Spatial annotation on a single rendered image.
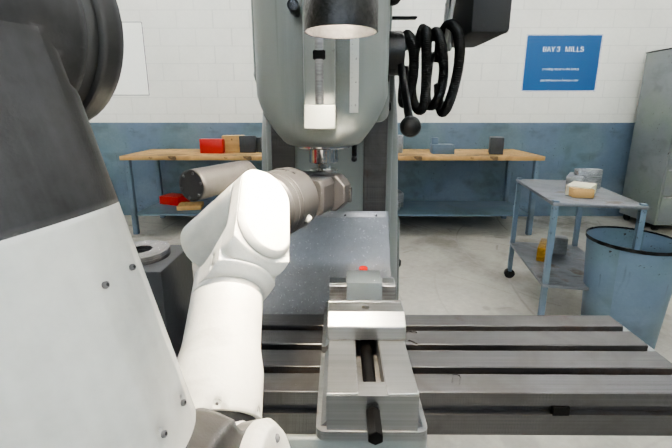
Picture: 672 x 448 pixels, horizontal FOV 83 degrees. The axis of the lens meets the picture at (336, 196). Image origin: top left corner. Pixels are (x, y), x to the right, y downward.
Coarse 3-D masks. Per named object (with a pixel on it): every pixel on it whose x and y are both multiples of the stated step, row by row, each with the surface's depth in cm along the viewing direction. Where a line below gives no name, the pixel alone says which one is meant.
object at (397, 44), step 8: (392, 32) 61; (400, 32) 61; (392, 40) 60; (400, 40) 60; (392, 48) 60; (400, 48) 60; (392, 56) 60; (400, 56) 60; (392, 64) 61; (400, 64) 61; (392, 72) 63; (400, 72) 60; (400, 80) 59; (400, 88) 58; (408, 88) 58; (408, 96) 56; (408, 104) 55; (408, 112) 54; (408, 120) 52; (416, 120) 52; (400, 128) 53; (408, 128) 52; (416, 128) 52; (408, 136) 53
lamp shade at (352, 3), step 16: (304, 0) 35; (320, 0) 34; (336, 0) 33; (352, 0) 33; (368, 0) 34; (304, 16) 36; (320, 16) 34; (336, 16) 33; (352, 16) 34; (368, 16) 34; (304, 32) 37; (320, 32) 40; (336, 32) 40; (352, 32) 40; (368, 32) 39
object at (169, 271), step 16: (144, 256) 60; (160, 256) 62; (176, 256) 64; (160, 272) 58; (176, 272) 63; (192, 272) 70; (160, 288) 58; (176, 288) 63; (160, 304) 59; (176, 304) 63; (176, 320) 63; (176, 336) 63; (176, 352) 63
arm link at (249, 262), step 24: (240, 192) 37; (264, 192) 39; (240, 216) 35; (264, 216) 37; (288, 216) 40; (240, 240) 34; (264, 240) 35; (288, 240) 38; (216, 264) 33; (240, 264) 34; (264, 264) 35; (192, 288) 35; (264, 288) 36
